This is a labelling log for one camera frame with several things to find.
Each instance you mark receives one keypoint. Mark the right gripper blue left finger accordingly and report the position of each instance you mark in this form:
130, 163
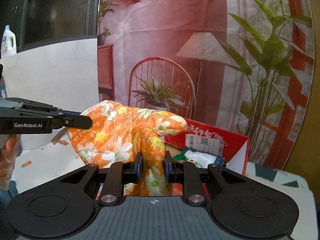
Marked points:
137, 168

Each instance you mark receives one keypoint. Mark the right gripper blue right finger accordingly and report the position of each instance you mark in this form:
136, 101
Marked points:
169, 168

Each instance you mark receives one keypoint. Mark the blue white packet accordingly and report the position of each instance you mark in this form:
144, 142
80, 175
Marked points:
200, 159

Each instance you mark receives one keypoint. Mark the orange floral oven mitt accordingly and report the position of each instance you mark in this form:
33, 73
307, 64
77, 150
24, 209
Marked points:
119, 132

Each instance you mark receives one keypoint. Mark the red strawberry cardboard box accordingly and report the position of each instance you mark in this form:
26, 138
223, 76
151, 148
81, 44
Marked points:
205, 138

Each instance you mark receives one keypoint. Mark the printed living room backdrop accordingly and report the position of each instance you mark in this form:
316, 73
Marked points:
241, 65

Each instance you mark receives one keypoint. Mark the person's left hand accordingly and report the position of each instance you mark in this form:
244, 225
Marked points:
9, 149

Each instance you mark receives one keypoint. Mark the white patterned table mat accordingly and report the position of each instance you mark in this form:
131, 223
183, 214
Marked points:
35, 167

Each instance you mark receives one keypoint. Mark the white detergent bottle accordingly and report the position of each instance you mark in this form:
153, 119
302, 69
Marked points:
8, 43

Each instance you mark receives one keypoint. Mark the yellow wooden board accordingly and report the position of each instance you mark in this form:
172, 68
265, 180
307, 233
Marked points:
304, 158

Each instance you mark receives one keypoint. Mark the dark window frame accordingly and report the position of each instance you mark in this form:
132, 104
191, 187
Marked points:
38, 23

